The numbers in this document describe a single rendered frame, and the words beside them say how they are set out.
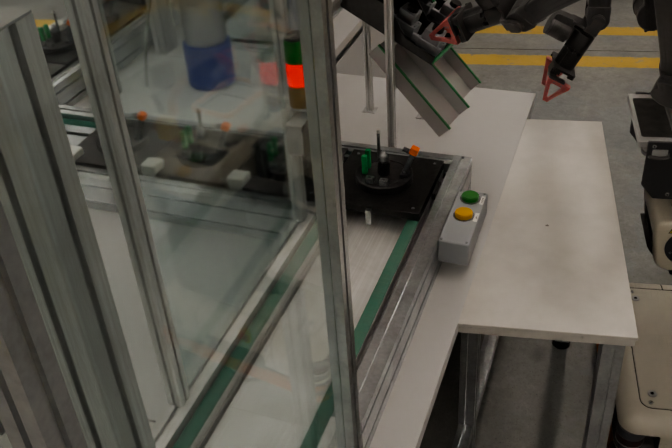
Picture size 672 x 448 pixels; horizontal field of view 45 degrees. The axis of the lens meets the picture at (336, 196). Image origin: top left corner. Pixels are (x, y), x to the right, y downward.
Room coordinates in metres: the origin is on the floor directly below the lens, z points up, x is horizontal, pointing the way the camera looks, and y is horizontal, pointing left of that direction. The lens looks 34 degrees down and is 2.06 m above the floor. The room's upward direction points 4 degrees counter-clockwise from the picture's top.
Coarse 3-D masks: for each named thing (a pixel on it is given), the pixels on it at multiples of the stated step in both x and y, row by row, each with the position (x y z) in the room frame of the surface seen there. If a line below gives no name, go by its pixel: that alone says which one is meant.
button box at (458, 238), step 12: (480, 192) 1.59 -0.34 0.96; (456, 204) 1.55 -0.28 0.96; (468, 204) 1.55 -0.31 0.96; (480, 204) 1.54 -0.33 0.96; (480, 216) 1.51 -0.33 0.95; (444, 228) 1.46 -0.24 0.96; (456, 228) 1.46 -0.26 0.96; (468, 228) 1.45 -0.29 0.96; (480, 228) 1.51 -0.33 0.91; (444, 240) 1.42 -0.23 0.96; (456, 240) 1.41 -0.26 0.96; (468, 240) 1.41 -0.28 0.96; (444, 252) 1.41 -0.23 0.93; (456, 252) 1.40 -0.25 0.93; (468, 252) 1.40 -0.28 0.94; (468, 264) 1.40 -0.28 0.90
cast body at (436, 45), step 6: (432, 24) 1.89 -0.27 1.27; (438, 24) 1.88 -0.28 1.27; (426, 30) 1.86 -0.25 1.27; (432, 30) 1.86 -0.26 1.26; (444, 30) 1.88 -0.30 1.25; (414, 36) 1.89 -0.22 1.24; (420, 36) 1.87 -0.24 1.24; (426, 36) 1.86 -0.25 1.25; (444, 36) 1.87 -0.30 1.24; (420, 42) 1.87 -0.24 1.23; (426, 42) 1.86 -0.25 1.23; (432, 42) 1.85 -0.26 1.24; (438, 42) 1.84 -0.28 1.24; (444, 42) 1.88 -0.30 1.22; (426, 48) 1.86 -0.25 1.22; (432, 48) 1.85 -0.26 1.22; (438, 48) 1.85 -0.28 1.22; (432, 54) 1.85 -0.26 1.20
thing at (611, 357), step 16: (608, 352) 1.21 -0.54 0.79; (608, 368) 1.21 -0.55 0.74; (592, 384) 1.25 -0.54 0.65; (608, 384) 1.21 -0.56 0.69; (592, 400) 1.22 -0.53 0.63; (608, 400) 1.20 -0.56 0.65; (592, 416) 1.21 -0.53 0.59; (608, 416) 1.20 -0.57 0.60; (592, 432) 1.21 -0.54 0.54; (608, 432) 1.20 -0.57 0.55
